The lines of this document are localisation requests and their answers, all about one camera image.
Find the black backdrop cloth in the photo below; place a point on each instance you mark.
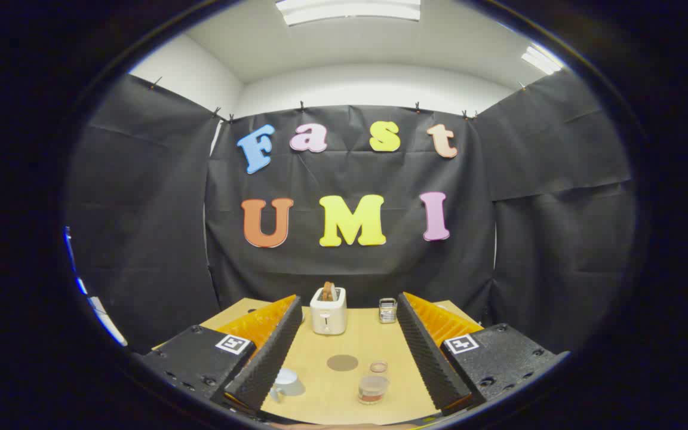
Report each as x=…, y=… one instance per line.
x=332, y=179

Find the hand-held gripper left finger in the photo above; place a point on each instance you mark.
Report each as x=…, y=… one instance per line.
x=272, y=358

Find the brown toast slice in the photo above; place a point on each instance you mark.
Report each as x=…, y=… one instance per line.
x=328, y=291

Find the small ceiling light panel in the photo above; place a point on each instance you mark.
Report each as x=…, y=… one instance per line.
x=541, y=60

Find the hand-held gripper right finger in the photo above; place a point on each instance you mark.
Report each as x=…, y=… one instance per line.
x=427, y=358

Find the large ceiling light panel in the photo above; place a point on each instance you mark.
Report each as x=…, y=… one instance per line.
x=350, y=9

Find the wooden table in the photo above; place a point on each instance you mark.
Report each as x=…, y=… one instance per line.
x=320, y=349

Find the round brown coaster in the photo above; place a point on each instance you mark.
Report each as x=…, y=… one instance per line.
x=342, y=362

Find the clear plastic juice bottle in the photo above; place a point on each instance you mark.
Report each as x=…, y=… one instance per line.
x=374, y=385

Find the white cup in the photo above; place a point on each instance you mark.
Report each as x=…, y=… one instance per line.
x=287, y=382

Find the white toaster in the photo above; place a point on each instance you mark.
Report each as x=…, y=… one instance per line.
x=328, y=316

